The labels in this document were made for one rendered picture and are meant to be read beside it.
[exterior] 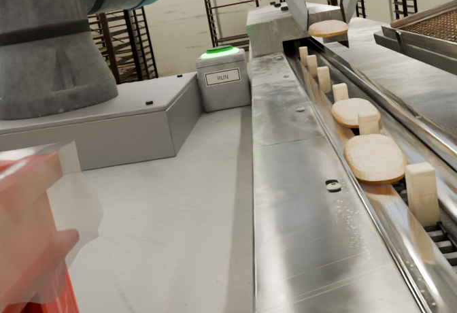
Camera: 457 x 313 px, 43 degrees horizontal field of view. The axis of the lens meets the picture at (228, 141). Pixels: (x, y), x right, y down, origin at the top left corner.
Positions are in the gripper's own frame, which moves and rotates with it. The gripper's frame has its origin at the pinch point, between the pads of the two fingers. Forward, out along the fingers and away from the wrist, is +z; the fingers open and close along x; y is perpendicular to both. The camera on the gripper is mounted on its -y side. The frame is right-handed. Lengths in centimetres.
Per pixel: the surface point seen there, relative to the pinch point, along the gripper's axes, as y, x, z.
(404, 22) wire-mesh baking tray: 18.8, -12.6, 3.8
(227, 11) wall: 700, 36, 9
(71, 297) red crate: -37.0, 17.7, 8.5
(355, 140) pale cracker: -21.0, 1.7, 7.8
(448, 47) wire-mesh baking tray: -8.1, -9.3, 4.3
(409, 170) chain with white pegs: -31.7, 0.8, 6.9
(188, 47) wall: 701, 94, 47
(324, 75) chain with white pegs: 9.9, -0.1, 7.7
